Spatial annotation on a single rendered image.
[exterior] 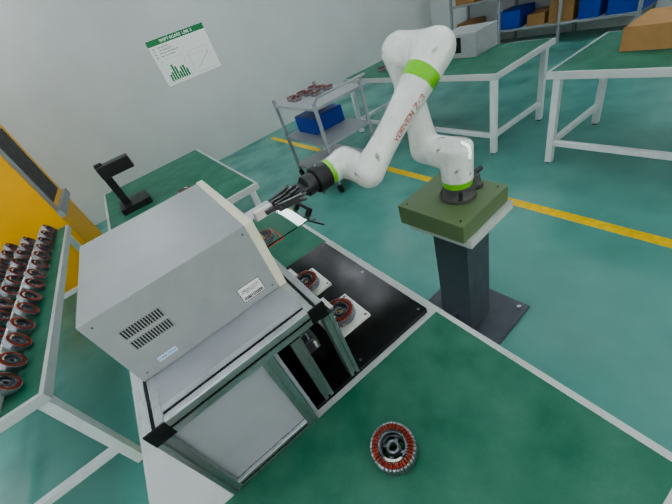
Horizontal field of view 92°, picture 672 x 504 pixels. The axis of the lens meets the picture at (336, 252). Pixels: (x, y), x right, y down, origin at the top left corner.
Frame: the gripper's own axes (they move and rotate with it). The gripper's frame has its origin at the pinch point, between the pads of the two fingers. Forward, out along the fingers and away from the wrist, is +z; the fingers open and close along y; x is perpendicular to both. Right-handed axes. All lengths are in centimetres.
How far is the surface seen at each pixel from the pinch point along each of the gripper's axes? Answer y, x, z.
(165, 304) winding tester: -28.3, 7.6, 34.8
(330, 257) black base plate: 10.9, -41.2, -19.9
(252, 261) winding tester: -28.4, 4.6, 14.6
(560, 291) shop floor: -42, -118, -122
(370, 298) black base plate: -21.9, -41.1, -15.4
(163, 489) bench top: -26, -43, 68
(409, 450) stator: -67, -39, 11
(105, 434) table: 55, -86, 111
